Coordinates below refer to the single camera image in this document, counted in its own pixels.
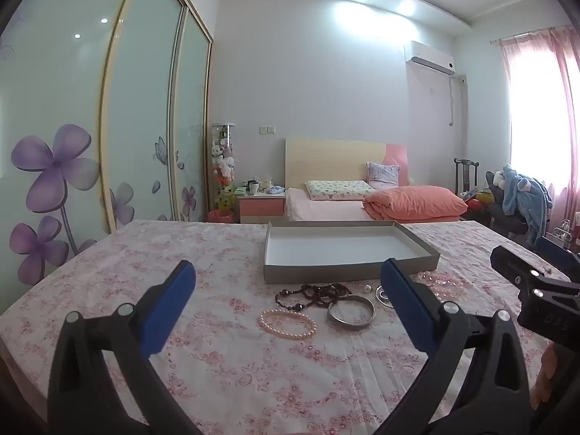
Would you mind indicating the pink bed with headboard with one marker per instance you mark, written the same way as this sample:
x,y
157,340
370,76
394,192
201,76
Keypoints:
x,y
326,210

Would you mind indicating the orange folded quilt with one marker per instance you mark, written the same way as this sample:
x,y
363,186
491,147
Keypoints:
x,y
417,201

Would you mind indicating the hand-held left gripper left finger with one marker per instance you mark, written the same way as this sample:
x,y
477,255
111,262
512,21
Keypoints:
x,y
172,299

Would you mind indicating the red trash bin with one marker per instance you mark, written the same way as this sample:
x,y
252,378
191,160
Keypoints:
x,y
221,216

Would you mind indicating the blue plush garment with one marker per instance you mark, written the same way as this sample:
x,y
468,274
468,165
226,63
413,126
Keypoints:
x,y
525,197

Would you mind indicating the white mug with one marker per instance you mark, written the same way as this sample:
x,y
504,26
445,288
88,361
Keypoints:
x,y
253,187

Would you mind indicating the pink floral bedsheet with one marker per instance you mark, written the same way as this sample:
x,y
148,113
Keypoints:
x,y
204,371

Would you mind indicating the wide silver bangle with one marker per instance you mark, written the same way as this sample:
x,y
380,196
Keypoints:
x,y
335,319

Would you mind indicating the clear plush toy display tube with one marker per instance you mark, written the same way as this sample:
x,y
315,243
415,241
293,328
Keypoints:
x,y
224,158

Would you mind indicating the pink curtain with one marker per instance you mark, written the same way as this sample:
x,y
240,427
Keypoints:
x,y
543,122

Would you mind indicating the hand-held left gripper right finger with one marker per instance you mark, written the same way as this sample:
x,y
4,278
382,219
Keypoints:
x,y
398,290

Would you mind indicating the white wall socket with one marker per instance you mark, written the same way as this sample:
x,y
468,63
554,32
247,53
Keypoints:
x,y
267,130

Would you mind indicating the pink and beige nightstand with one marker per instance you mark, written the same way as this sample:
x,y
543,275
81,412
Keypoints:
x,y
260,208

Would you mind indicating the white air conditioner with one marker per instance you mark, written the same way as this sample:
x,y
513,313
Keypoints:
x,y
428,56

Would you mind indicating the thin silver bangle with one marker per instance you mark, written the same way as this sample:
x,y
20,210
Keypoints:
x,y
381,301

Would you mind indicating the dark wooden chair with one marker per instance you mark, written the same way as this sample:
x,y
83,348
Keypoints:
x,y
466,174

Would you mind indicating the white metal rack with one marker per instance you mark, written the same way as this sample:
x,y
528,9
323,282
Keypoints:
x,y
561,231

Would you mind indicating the lavender pillow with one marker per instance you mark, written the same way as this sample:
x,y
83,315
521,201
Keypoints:
x,y
383,174

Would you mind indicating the grey cardboard tray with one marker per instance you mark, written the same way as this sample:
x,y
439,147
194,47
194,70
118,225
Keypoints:
x,y
335,247

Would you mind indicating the white patterned pillow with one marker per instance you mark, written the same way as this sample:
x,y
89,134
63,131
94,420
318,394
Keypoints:
x,y
337,189

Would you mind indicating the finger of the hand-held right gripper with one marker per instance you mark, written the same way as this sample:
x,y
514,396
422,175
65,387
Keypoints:
x,y
543,281
553,253

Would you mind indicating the floral sliding door wardrobe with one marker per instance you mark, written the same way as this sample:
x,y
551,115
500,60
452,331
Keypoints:
x,y
68,99

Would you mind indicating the person's right hand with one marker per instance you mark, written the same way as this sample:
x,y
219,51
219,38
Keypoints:
x,y
548,371

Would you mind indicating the light blue cloth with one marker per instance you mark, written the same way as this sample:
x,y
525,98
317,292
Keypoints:
x,y
274,190

